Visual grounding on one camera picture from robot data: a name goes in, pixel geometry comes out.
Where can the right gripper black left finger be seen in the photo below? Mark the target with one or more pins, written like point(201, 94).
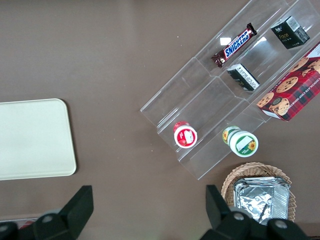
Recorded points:
point(75, 210)

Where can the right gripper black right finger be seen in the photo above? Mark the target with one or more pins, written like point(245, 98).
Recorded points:
point(220, 215)

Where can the aluminium foil tray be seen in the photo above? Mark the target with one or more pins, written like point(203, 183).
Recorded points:
point(257, 200)

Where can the light wicker basket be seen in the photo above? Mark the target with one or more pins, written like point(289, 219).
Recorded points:
point(250, 170)

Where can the cream plastic tray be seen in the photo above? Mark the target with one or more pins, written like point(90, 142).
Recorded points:
point(32, 137)

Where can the green sunflower yogurt bottle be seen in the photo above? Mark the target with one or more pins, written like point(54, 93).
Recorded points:
point(243, 143)

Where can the red strawberry yogurt bottle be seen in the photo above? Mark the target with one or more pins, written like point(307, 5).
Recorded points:
point(185, 136)

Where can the clear acrylic stepped shelf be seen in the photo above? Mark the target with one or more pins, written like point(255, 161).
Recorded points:
point(200, 100)

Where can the small black carton box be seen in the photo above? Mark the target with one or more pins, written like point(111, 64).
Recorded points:
point(290, 33)
point(243, 77)

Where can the red tartan cookie box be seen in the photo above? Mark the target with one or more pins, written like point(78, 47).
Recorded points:
point(292, 95)

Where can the Snickers chocolate bar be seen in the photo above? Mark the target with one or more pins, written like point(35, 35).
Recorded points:
point(236, 43)

